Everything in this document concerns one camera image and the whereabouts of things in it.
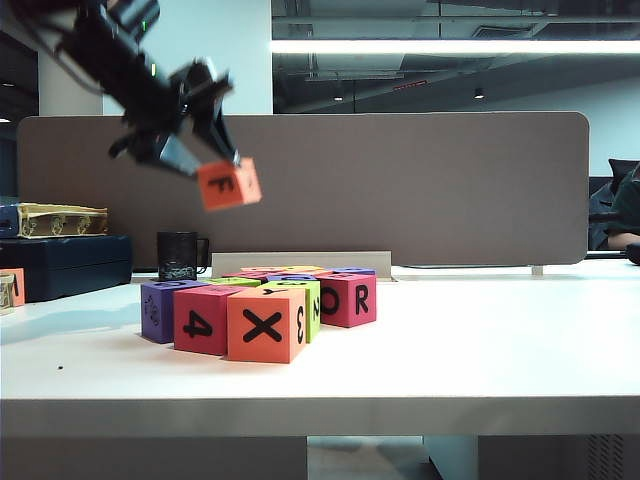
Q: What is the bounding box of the white round building column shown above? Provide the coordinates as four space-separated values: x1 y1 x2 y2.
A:
37 0 104 119

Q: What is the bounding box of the green foam letter block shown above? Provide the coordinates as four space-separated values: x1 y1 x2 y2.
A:
202 277 263 290

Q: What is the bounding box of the green foam block printed W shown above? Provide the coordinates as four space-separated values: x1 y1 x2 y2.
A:
259 280 322 345

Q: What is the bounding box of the long white ceiling light strip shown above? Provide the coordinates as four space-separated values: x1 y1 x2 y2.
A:
269 38 640 55

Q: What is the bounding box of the tan picture block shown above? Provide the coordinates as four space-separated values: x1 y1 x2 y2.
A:
0 274 16 317

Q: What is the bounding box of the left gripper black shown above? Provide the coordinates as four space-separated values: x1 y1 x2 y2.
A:
107 87 243 178

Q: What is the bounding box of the blue box with white print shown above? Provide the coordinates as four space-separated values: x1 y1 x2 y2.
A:
0 196 22 240

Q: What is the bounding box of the yellow patterned flat box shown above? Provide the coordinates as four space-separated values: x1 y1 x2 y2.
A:
16 202 110 240

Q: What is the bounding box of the brown-grey desk divider panel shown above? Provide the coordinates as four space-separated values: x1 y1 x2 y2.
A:
16 110 591 269

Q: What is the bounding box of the plain grey under-desk panel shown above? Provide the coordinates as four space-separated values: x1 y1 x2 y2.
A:
0 437 308 480

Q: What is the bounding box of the red foam block printed R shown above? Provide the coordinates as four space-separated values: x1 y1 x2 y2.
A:
317 273 378 330

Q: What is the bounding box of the black mug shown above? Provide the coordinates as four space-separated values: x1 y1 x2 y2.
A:
156 231 211 282

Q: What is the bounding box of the orange foam block printed I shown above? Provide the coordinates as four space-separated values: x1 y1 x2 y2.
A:
196 156 263 213

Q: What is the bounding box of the purple block with animal picture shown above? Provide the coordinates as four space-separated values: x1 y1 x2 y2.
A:
140 280 210 345

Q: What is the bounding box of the grey under-desk panel with vent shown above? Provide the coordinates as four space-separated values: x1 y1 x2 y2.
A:
477 434 640 480

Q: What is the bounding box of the orange foam block printed X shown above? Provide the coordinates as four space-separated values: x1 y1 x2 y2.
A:
226 288 308 365

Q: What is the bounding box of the person in dark green shirt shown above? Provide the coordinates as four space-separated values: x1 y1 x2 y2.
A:
607 163 640 237

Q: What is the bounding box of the white under-desk leg panel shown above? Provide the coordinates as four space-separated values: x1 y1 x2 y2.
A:
422 434 480 480

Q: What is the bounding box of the red foam block printed 4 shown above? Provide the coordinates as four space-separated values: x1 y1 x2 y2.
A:
173 285 251 358

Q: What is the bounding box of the dark blue hard case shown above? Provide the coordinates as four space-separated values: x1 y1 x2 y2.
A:
0 234 134 305

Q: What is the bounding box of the orange foam block printed 1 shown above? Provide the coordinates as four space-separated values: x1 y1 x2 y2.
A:
0 268 26 308

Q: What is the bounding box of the bare forearm of person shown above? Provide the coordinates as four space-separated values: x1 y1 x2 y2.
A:
606 231 640 252

